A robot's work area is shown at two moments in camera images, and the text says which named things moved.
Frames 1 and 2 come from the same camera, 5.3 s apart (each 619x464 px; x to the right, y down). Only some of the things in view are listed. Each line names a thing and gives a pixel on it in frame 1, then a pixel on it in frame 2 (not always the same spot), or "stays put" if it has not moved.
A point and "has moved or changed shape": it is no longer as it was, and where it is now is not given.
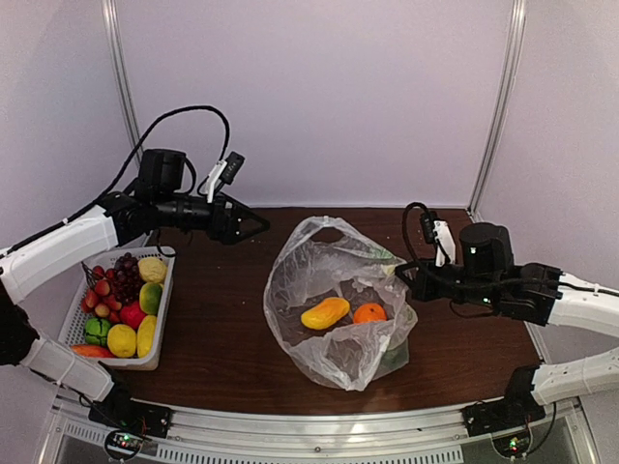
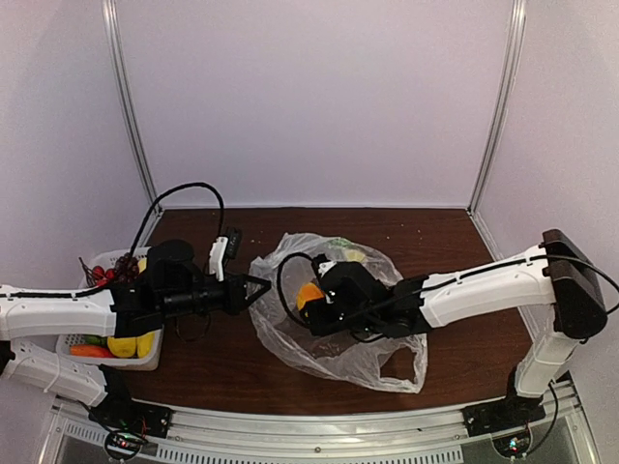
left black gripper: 227,232 -> 235,299
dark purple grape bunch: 128,280 stays put
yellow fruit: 325,313 has moved or changed shape
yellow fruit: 122,340 stays put
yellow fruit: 147,335 stays put
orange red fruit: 92,351 stays put
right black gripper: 423,287 -> 316,318
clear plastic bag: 337,304 has moved or changed shape
